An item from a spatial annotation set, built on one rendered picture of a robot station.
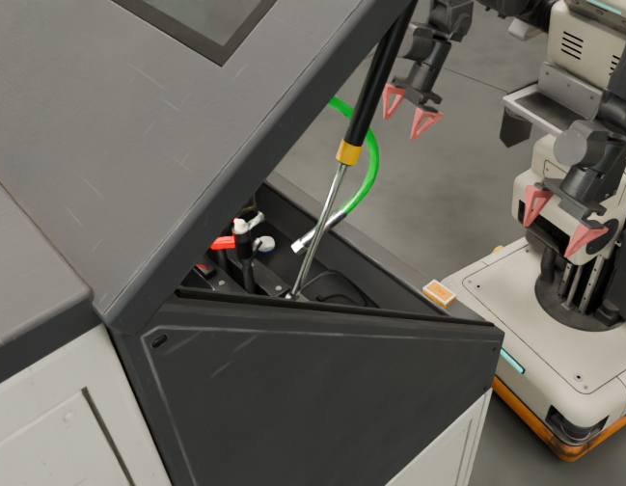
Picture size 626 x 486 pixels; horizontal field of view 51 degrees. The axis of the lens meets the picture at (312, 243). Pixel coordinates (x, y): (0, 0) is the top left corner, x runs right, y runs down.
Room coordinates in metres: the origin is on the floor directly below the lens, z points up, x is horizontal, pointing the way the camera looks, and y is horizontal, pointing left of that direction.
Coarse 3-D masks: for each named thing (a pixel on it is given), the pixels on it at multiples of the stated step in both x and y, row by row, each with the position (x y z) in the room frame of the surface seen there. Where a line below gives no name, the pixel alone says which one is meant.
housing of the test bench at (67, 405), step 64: (0, 192) 0.40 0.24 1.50; (0, 256) 0.33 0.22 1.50; (0, 320) 0.27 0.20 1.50; (64, 320) 0.27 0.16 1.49; (0, 384) 0.24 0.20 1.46; (64, 384) 0.26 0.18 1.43; (128, 384) 0.29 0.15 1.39; (0, 448) 0.23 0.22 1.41; (64, 448) 0.25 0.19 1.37; (128, 448) 0.28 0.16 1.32
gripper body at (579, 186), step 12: (576, 168) 0.85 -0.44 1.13; (588, 168) 0.83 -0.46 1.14; (552, 180) 0.87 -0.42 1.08; (564, 180) 0.85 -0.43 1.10; (576, 180) 0.83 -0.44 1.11; (588, 180) 0.82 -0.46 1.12; (600, 180) 0.82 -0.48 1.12; (564, 192) 0.83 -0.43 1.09; (576, 192) 0.82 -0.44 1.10; (588, 192) 0.82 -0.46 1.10; (576, 204) 0.80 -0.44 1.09; (588, 204) 0.80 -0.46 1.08; (600, 204) 0.82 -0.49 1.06
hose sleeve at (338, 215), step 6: (336, 210) 0.72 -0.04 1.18; (330, 216) 0.72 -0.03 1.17; (336, 216) 0.71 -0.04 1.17; (342, 216) 0.71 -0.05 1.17; (330, 222) 0.71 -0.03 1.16; (336, 222) 0.71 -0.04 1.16; (330, 228) 0.71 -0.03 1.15; (306, 234) 0.71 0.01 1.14; (312, 234) 0.70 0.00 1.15; (300, 240) 0.71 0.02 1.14; (306, 240) 0.70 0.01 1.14; (306, 246) 0.70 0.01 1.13
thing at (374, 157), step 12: (336, 96) 0.72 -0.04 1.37; (336, 108) 0.72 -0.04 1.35; (348, 108) 0.72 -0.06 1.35; (372, 132) 0.73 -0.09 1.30; (372, 144) 0.73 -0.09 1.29; (372, 156) 0.73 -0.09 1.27; (372, 168) 0.73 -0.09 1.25; (372, 180) 0.73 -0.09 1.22; (360, 192) 0.73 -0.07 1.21; (348, 204) 0.72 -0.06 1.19
